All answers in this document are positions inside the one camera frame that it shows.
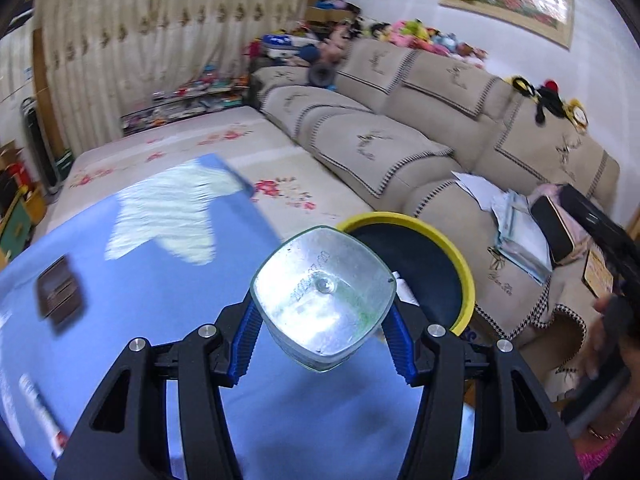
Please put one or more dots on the black tower fan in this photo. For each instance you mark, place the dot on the black tower fan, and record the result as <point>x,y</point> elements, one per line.
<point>37,145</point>

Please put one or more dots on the cream embroidered curtain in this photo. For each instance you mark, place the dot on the cream embroidered curtain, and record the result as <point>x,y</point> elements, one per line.
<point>150,35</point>

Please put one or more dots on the clear plastic container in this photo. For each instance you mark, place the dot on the clear plastic container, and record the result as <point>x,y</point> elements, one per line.
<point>320,285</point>

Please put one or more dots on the green and yellow cabinet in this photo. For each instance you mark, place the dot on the green and yellow cabinet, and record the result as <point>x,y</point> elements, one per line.
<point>15,230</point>

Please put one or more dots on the pink phone case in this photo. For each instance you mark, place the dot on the pink phone case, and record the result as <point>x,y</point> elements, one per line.
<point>552,230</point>

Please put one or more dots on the yellow-rimmed dark trash bin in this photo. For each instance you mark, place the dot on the yellow-rimmed dark trash bin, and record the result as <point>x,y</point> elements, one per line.
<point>430,270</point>

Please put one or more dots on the person's right forearm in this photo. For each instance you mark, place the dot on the person's right forearm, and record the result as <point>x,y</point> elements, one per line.
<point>600,460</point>

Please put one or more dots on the person's right hand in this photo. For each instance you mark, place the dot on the person's right hand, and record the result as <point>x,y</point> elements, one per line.
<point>596,340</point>

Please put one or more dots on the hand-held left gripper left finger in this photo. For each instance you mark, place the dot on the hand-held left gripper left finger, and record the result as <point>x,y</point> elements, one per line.
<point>245,345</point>

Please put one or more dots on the stack of papers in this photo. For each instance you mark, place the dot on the stack of papers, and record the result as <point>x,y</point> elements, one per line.
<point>515,225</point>

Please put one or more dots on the low shelf of toys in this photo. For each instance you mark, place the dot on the low shelf of toys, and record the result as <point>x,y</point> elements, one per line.
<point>185,102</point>

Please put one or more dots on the yellow black plush toy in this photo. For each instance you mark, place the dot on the yellow black plush toy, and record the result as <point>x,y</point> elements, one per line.
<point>547,97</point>

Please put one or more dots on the brown rectangular tray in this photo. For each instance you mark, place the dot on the brown rectangular tray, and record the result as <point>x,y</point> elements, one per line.
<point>57,290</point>

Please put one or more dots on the pile of plush toys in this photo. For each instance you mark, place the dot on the pile of plush toys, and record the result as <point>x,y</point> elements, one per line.
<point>415,35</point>

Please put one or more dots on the yellow card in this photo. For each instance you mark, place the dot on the yellow card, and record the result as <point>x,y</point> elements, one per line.
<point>597,272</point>

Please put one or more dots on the heap of assorted toys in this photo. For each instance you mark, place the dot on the heap of assorted toys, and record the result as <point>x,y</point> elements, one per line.
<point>300,52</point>

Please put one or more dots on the white and red tube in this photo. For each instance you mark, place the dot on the white and red tube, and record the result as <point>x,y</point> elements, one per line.
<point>42,415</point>

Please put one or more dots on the beige sofa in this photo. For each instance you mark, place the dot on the beige sofa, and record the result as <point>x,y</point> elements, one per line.
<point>390,135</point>

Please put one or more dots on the floral mat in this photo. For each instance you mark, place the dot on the floral mat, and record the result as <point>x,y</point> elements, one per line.
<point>210,145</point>

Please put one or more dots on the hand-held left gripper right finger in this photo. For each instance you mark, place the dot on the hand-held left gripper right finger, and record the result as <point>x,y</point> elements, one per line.
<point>397,345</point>

